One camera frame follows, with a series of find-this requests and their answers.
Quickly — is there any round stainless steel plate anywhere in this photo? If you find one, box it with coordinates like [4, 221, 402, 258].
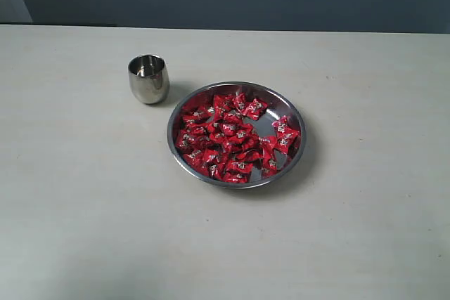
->
[167, 81, 307, 190]

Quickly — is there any stainless steel cup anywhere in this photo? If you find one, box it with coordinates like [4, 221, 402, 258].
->
[128, 55, 170, 105]

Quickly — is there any red wrapped candy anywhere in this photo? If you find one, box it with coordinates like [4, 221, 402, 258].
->
[174, 130, 192, 154]
[271, 115, 289, 138]
[233, 93, 249, 114]
[213, 94, 234, 112]
[243, 98, 268, 121]
[261, 158, 278, 178]
[275, 126, 300, 155]
[226, 160, 253, 176]

